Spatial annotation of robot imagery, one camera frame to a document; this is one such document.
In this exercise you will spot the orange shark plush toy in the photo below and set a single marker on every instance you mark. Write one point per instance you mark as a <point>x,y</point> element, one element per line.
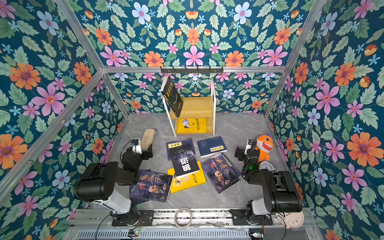
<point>265,144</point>

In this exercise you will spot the navy book small label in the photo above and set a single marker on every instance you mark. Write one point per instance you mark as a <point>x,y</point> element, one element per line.
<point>210,147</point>

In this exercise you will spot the purple old man book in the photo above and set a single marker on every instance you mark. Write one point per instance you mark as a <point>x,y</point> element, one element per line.
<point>152,186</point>
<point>220,173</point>

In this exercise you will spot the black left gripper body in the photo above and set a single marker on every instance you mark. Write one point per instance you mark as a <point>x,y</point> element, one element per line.
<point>148,149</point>

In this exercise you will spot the black book on shelf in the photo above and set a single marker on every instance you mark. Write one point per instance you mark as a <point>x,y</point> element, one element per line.
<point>172,96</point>

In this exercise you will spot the dark blue yellow-label book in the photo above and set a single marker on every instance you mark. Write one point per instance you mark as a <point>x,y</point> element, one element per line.
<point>179,146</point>

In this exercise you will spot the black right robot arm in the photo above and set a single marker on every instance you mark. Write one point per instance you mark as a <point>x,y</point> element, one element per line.
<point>279,194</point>

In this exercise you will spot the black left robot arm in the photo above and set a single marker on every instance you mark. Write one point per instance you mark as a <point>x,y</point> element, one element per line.
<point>97,185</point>

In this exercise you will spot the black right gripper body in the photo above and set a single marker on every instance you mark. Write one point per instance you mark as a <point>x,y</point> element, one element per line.
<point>241,153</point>

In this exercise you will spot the black hook rail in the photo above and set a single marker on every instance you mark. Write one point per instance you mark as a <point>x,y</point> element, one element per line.
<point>190,70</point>

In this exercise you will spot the clear tape roll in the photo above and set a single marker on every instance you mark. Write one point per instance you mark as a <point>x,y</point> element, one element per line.
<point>183,218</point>

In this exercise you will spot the white alarm clock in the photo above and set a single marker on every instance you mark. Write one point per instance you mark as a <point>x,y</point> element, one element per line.
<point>266,165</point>

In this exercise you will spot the black wolf cover book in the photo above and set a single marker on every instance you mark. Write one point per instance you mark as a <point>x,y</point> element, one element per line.
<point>185,166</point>

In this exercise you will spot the yellow cartoon cover book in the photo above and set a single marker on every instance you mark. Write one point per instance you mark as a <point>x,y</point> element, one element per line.
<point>187,182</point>

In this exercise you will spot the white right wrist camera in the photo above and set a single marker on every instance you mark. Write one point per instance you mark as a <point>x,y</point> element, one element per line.
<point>249,145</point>

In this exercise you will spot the yellow book in shelf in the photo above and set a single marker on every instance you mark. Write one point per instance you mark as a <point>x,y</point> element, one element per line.
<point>192,126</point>

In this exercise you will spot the wooden white-frame bookshelf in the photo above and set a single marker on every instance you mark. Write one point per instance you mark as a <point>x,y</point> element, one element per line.
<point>193,107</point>

